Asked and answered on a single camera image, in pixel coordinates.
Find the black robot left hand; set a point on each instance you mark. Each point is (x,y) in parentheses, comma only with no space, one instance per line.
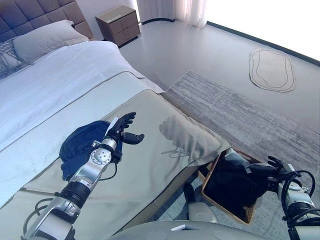
(117,127)

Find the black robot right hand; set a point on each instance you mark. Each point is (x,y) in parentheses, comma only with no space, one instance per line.
(282,170)

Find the navy blue garment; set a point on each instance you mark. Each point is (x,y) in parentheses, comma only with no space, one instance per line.
(80,140)

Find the white plastic bag with tags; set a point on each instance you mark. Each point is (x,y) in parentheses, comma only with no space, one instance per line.
(232,155)

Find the black garment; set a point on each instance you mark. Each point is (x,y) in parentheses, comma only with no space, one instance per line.
(225,185)

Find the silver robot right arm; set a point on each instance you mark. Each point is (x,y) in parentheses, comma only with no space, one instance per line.
(300,197)

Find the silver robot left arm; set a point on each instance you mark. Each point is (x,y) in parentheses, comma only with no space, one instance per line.
(87,175)

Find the brown wicker basket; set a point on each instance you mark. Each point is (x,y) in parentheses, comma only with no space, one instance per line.
(250,212)

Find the white duvet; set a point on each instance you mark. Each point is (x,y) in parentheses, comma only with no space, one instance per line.
(62,75)

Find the beige cardboard boxes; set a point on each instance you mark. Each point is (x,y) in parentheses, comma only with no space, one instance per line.
(170,193)

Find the silver robot right leg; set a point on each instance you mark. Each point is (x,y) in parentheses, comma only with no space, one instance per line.
(200,211)

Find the beige oval floor mat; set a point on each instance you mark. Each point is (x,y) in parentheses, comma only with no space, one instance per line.
(272,70)

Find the brown nightstand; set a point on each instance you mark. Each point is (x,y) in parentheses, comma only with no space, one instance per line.
(120,25)

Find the beige pillow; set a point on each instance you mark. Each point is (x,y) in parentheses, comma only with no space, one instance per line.
(47,40)

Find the grey patterned cushion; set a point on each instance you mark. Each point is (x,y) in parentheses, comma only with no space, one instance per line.
(8,58)

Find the brown tufted headboard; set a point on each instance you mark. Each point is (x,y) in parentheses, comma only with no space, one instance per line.
(37,15)

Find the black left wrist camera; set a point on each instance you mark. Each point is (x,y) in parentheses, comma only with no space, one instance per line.
(117,158)

